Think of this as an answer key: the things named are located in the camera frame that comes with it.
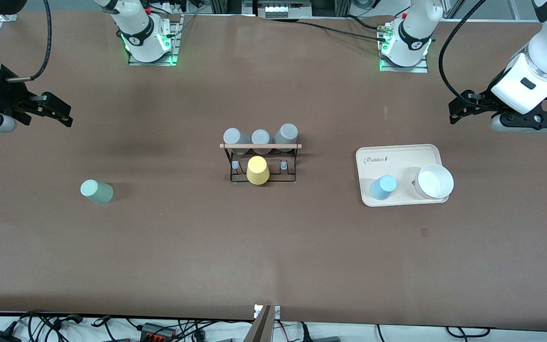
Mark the mint green cup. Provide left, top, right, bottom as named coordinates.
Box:
left=80, top=180, right=114, bottom=205

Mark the light blue cup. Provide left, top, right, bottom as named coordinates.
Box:
left=370, top=175, right=397, bottom=202

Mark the white bowl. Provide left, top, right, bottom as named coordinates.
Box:
left=414, top=164, right=455, bottom=200

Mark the cream plastic tray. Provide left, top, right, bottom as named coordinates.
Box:
left=356, top=144, right=450, bottom=208

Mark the grey cup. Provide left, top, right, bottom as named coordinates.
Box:
left=251, top=129, right=273, bottom=155
left=223, top=128, right=252, bottom=155
left=273, top=123, right=299, bottom=153

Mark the grey connector box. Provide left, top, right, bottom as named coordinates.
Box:
left=256, top=0, right=313, bottom=19

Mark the yellow cup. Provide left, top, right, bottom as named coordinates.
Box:
left=246, top=156, right=271, bottom=186

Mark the black power strip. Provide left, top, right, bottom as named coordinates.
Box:
left=140, top=323, right=180, bottom=342

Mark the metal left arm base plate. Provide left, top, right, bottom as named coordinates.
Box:
left=378, top=24, right=429, bottom=73

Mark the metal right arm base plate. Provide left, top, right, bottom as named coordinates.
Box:
left=128, top=14, right=180, bottom=67

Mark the black table cable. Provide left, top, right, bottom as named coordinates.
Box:
left=296, top=19, right=389, bottom=42

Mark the black wire cup rack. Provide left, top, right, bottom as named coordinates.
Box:
left=220, top=142, right=302, bottom=184

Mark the grey camera mount bar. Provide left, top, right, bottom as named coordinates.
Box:
left=244, top=304, right=282, bottom=342

